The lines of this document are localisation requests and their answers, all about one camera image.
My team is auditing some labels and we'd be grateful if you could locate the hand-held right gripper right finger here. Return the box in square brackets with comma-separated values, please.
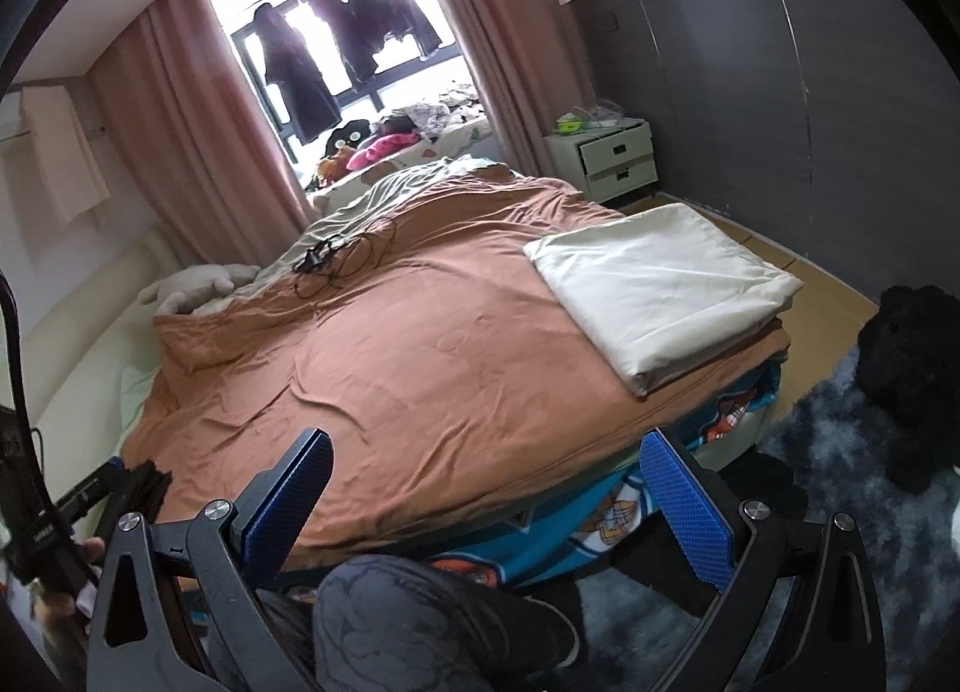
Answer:
[639, 427, 886, 692]

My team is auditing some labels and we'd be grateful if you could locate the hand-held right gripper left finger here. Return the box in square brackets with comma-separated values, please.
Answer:
[86, 427, 335, 692]

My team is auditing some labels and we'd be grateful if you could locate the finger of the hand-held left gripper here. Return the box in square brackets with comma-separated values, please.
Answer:
[56, 458, 173, 535]

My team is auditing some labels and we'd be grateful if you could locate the cream jacket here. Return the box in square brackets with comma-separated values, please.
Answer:
[523, 201, 803, 399]

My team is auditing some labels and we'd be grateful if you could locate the pile of patterned clothes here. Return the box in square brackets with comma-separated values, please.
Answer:
[382, 83, 488, 139]

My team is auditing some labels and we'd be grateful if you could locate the person's left hand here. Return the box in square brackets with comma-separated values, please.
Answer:
[34, 538, 106, 637]

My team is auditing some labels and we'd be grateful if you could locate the person's knee in grey trousers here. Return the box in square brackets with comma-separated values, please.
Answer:
[311, 553, 582, 692]

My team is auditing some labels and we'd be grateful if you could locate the grey shaggy rug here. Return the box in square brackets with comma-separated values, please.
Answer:
[577, 347, 960, 692]

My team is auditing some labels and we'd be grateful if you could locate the cream padded headboard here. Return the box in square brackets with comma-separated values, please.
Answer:
[15, 227, 181, 431]

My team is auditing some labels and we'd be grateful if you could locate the orange-brown blanket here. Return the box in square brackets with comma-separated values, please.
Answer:
[120, 163, 792, 573]

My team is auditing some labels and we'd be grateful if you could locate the white plush toy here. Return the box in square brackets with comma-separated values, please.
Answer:
[137, 263, 262, 318]

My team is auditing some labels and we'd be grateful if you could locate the black fluffy object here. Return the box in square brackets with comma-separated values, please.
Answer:
[857, 283, 960, 494]

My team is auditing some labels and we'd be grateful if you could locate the grey quilt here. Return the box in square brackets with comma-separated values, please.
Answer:
[255, 156, 518, 288]

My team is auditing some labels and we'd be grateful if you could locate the white hanging cloth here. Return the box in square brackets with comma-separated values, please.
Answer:
[19, 83, 113, 228]

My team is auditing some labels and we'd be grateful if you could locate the white nightstand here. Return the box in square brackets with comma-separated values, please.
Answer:
[544, 115, 661, 206]

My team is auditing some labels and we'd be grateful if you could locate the pink curtain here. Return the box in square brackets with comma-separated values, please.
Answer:
[397, 0, 575, 179]
[90, 0, 316, 266]

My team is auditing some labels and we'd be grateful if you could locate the spotted window seat cushion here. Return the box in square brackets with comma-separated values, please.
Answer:
[307, 118, 500, 213]

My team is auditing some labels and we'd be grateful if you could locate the pink plush toy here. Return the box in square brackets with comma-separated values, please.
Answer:
[349, 132, 421, 172]

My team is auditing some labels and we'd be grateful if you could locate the black round-eyed plush toy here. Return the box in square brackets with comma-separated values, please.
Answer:
[324, 118, 372, 157]

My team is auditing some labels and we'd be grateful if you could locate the hanging long dark coat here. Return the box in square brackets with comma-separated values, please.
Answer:
[251, 2, 342, 146]

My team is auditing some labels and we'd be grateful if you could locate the hanging dark garment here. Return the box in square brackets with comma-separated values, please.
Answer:
[360, 0, 443, 59]
[311, 0, 380, 82]

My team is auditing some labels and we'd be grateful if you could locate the black cable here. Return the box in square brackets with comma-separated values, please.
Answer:
[291, 216, 398, 299]

